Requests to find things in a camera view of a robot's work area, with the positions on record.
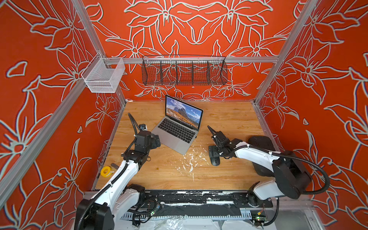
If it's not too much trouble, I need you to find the black wireless mouse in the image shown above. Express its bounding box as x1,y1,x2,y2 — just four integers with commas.
209,145,220,166

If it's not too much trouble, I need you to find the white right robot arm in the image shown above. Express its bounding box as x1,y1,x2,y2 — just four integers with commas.
208,126,331,201

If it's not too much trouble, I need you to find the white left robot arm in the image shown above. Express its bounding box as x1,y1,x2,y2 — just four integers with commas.
74,130,161,230

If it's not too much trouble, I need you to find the silver open laptop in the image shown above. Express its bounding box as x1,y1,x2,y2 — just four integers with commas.
152,95,204,155

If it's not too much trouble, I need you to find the grey metal hex key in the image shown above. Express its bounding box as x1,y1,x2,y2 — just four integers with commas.
111,163,120,170

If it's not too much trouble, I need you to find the yellow tape roll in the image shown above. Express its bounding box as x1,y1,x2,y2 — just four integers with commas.
100,166,113,178

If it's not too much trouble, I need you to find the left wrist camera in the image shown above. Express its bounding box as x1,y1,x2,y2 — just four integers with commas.
139,124,148,131

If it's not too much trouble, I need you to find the black wire basket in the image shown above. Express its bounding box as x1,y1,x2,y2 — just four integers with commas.
141,55,228,86

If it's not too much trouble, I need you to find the white wire basket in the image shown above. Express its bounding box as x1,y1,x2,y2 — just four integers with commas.
81,53,126,93

